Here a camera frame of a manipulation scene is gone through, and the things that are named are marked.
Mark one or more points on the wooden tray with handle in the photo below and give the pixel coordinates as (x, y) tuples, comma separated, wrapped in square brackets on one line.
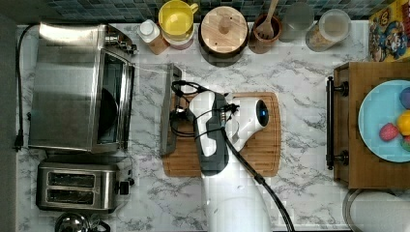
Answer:
[(348, 156)]

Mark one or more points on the clear empty glass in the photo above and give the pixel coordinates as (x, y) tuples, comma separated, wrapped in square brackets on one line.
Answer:
[(297, 19)]

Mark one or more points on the glass oven door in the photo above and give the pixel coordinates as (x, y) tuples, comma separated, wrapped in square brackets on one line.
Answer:
[(153, 103)]

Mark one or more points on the yellow plastic cup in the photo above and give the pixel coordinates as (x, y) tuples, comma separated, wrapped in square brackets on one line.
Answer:
[(176, 21)]

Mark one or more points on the clear cereal storage jar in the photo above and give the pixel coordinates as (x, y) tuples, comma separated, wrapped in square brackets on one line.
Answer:
[(332, 28)]

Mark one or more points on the wooden spoon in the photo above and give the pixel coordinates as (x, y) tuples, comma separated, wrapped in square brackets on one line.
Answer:
[(265, 30)]

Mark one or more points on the purple toy fruit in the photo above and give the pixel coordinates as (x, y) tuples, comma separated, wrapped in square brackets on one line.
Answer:
[(404, 98)]

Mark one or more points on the round metal sink rim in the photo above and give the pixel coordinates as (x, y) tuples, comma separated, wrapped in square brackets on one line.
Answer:
[(375, 211)]

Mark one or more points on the stainless steel toaster oven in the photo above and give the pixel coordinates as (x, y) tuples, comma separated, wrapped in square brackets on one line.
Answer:
[(82, 94)]

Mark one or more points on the stainless steel two-slot toaster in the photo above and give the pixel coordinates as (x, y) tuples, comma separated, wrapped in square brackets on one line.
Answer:
[(88, 188)]

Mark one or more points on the yellow toy fruit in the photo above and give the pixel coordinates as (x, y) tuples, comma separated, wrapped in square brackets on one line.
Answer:
[(403, 122)]

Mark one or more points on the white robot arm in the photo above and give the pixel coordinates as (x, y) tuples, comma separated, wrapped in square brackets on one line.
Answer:
[(222, 126)]

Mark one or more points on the light blue plate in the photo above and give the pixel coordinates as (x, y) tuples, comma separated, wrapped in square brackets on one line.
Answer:
[(380, 107)]

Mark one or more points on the round wooden lid jar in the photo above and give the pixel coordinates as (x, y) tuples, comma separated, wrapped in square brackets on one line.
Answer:
[(223, 34)]

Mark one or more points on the white cap spice bottle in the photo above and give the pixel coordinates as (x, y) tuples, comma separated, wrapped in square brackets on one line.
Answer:
[(150, 33)]

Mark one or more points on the bamboo cutting board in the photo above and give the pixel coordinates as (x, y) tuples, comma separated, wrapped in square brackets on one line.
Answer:
[(261, 151)]

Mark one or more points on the red toy strawberry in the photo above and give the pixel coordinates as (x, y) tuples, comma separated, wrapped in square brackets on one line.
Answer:
[(388, 132)]

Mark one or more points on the colourful cereal box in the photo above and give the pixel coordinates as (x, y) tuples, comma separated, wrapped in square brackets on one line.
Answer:
[(389, 33)]

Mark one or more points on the shiny metal kettle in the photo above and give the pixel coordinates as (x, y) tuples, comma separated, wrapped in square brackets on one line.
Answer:
[(75, 222)]

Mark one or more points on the brown utensil crock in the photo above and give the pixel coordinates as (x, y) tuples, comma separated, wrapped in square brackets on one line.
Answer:
[(259, 45)]

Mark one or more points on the green toy fruit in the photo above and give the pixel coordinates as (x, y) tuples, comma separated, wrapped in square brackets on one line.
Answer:
[(405, 143)]

